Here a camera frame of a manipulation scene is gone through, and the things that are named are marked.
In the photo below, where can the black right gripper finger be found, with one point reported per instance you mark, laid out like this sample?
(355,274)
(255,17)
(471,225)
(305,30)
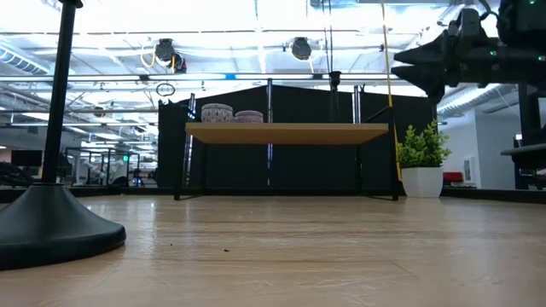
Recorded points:
(426,77)
(428,53)

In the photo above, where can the pink candle tin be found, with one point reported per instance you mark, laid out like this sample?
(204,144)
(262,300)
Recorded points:
(249,117)

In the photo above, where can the black ceiling device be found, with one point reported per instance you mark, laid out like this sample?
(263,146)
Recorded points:
(301,49)
(164,50)

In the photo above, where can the dark monitor screen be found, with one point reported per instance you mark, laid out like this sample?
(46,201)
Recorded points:
(26,158)

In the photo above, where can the black candlestick holder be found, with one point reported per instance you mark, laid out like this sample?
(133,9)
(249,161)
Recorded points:
(335,79)
(47,226)

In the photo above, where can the silver metal pole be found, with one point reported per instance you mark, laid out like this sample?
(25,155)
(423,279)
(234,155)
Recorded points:
(189,162)
(269,166)
(356,106)

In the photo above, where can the black backdrop panel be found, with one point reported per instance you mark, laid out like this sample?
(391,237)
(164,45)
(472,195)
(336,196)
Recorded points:
(311,164)

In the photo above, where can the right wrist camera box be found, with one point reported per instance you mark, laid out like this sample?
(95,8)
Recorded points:
(469,21)

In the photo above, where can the white dotted candle tin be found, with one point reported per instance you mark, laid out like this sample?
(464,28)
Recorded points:
(217,114)

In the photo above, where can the red object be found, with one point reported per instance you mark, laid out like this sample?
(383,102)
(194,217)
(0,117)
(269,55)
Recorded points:
(453,177)

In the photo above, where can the green plant in white pot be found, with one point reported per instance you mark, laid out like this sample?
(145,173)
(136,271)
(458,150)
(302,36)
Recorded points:
(422,181)

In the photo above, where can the black metal side stand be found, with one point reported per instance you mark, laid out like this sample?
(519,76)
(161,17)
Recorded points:
(526,153)

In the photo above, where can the wooden shelf with black legs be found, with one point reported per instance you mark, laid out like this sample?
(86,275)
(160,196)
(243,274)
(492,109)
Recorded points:
(286,133)

